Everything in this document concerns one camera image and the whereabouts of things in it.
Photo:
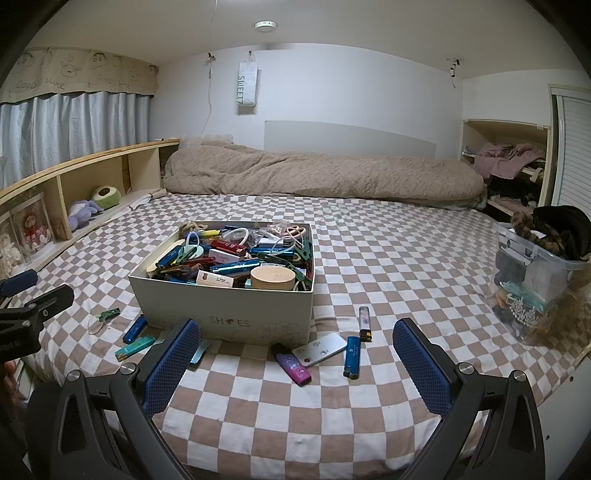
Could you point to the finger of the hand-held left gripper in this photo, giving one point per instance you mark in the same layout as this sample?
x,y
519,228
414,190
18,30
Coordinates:
x,y
19,281
46,302

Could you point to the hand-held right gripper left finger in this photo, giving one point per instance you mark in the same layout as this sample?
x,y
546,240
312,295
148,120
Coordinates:
x,y
171,369

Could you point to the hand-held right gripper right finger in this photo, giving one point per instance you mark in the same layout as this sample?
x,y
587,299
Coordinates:
x,y
422,374

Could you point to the teal lighter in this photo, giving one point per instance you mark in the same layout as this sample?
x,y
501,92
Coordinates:
x,y
135,347

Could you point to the blue lighter with cursive print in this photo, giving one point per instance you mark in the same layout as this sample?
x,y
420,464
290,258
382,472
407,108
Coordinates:
x,y
135,330

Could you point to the white cardboard shoe box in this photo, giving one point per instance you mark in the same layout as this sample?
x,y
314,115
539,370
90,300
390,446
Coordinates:
x,y
161,304

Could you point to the blue lighter with small print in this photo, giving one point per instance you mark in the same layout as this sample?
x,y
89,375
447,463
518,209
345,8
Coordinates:
x,y
352,357

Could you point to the pale lighter with black end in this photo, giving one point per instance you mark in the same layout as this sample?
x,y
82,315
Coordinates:
x,y
364,323

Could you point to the purple lighter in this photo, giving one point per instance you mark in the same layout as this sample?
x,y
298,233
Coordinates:
x,y
293,364

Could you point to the light blue packet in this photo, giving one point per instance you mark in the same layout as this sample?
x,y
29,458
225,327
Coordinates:
x,y
202,353

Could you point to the boxed red bear doll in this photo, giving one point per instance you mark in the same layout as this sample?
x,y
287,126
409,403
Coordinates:
x,y
33,230

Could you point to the purple plush toy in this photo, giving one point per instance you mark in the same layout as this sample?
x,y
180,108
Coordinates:
x,y
83,213

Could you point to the white block with orange mark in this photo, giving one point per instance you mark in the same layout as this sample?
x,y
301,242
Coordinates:
x,y
214,278

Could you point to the white flat card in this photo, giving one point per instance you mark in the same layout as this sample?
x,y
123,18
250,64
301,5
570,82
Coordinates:
x,y
319,349

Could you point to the checkered bed sheet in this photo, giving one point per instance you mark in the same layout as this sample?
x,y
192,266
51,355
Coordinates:
x,y
415,258

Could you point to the green avocado plush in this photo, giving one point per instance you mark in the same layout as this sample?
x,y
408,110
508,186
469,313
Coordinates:
x,y
107,197

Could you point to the mixed clutter pile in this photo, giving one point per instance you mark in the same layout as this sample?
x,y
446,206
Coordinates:
x,y
221,258

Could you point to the red rectangular box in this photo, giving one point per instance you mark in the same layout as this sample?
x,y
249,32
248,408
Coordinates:
x,y
228,249

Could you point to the round wooden lid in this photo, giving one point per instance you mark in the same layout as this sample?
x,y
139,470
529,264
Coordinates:
x,y
272,278

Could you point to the clear plastic storage bin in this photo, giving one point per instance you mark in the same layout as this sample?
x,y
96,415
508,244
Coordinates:
x,y
531,286

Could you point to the light blue curtain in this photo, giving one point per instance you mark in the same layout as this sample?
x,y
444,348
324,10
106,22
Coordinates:
x,y
69,129

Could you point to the wooden bedside shelf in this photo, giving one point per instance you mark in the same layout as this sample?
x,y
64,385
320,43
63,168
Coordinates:
x,y
138,161

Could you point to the dark furry cloth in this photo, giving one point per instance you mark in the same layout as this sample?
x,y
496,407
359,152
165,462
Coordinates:
x,y
561,230

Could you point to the beige printed valance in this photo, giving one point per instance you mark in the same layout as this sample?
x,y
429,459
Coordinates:
x,y
69,74

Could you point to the beige blanket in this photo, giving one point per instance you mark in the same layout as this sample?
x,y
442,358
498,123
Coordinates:
x,y
323,175

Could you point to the pink clothes pile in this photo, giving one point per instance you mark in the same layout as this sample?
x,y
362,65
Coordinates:
x,y
503,159

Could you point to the white closet alcove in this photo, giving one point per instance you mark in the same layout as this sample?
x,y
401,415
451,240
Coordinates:
x,y
468,138

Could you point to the grey headboard panel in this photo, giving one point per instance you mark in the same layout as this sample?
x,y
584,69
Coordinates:
x,y
346,138

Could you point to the white louvered door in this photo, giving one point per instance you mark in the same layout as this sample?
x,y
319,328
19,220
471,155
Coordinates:
x,y
575,147

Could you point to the white hanging paper bag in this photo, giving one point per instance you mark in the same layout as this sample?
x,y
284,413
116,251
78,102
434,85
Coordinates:
x,y
247,83

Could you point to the round ceiling light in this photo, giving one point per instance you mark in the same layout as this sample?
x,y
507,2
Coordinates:
x,y
265,25

